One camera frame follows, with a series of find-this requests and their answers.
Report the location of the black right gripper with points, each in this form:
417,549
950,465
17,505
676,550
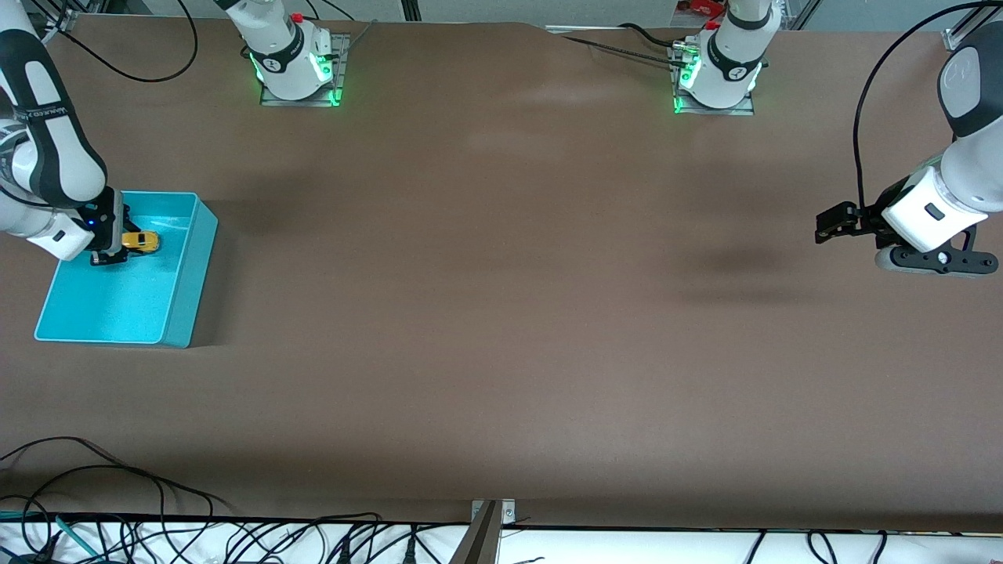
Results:
108,225

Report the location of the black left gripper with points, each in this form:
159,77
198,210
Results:
864,221

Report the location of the yellow beetle toy car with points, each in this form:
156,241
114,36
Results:
145,241

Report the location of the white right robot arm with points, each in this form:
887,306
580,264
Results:
55,149

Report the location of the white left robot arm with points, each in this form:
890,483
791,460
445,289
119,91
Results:
972,180

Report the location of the turquoise plastic bin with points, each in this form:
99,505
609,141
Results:
117,298

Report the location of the red box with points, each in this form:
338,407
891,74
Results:
701,7

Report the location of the brown table mat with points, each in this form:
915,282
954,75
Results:
501,313

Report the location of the black power plug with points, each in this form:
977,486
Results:
410,548
345,552

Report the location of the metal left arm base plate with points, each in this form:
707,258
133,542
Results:
713,112

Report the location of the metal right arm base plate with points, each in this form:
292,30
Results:
302,103

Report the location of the black frame post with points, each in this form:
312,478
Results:
410,9

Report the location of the metal table bracket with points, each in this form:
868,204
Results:
508,513

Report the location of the grey metal post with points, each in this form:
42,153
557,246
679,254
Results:
482,540

